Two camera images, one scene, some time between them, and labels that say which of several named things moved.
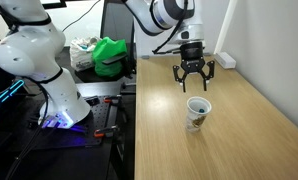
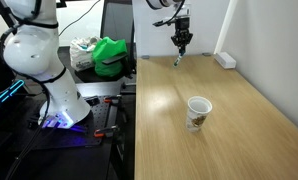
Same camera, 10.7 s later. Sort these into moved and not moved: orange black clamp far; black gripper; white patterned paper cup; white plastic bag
Moved: black gripper
Not moved: white patterned paper cup; white plastic bag; orange black clamp far
